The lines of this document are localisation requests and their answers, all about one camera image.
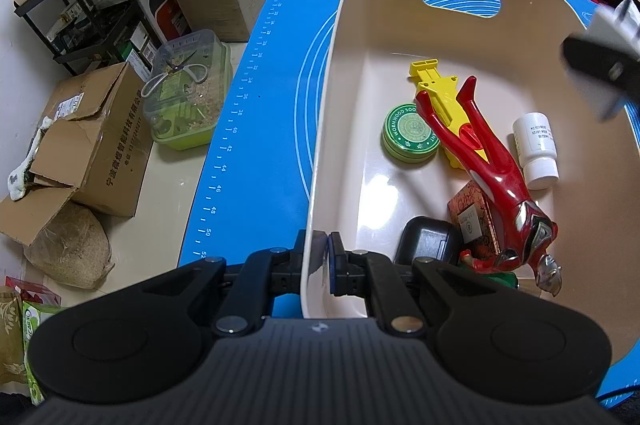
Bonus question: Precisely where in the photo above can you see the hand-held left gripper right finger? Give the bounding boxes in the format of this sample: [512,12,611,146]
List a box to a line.
[322,231,502,337]

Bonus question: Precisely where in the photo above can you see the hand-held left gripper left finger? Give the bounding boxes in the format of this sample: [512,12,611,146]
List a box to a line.
[142,230,307,337]

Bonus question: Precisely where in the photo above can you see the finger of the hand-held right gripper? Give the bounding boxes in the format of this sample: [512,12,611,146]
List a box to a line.
[561,33,640,100]

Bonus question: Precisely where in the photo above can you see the white power adapter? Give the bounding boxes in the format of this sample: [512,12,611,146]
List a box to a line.
[582,0,640,122]

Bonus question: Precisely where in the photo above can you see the black case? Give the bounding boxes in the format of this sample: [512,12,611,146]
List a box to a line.
[394,216,463,267]

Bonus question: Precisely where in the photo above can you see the white medicine bottle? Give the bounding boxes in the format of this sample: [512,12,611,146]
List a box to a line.
[511,111,560,190]

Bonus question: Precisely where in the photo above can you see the red hero action figure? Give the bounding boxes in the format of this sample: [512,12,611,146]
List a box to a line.
[414,76,563,295]

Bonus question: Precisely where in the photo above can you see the red patterned small box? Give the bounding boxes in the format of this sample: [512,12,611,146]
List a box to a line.
[446,182,501,256]

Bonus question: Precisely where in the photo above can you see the green round tin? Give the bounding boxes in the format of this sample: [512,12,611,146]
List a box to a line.
[381,103,442,166]

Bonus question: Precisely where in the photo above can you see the yellow plastic toy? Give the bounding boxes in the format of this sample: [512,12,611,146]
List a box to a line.
[409,59,488,169]

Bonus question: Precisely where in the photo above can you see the green cylinder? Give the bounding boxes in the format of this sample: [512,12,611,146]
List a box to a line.
[487,272,518,290]

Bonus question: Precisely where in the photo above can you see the beige plastic basin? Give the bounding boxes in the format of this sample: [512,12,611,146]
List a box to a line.
[300,0,640,366]

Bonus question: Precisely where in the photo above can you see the blue silicone mat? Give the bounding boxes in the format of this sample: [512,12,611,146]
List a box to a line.
[177,0,640,406]

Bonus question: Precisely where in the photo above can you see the green clear-lidded plastic container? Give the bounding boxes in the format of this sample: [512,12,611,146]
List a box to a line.
[142,30,233,150]

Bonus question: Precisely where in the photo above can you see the clear bag of sawdust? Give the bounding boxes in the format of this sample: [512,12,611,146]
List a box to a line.
[22,201,115,290]

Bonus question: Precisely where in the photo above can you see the open brown cardboard box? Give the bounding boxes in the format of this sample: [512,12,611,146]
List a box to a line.
[0,61,153,246]

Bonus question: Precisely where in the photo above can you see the red packet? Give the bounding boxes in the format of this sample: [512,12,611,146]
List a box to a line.
[5,276,63,307]

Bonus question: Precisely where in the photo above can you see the green carton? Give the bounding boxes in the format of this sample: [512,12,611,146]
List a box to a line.
[20,300,66,406]

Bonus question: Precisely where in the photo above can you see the white foam piece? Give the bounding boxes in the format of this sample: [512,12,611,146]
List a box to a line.
[7,117,56,200]

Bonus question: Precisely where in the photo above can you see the brown packet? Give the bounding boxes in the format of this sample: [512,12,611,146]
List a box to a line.
[0,287,26,376]

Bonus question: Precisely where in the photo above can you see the black metal rack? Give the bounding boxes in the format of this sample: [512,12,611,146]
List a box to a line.
[14,0,161,76]

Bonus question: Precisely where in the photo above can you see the grey-handled scissors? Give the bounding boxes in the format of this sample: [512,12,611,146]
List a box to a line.
[141,50,208,98]

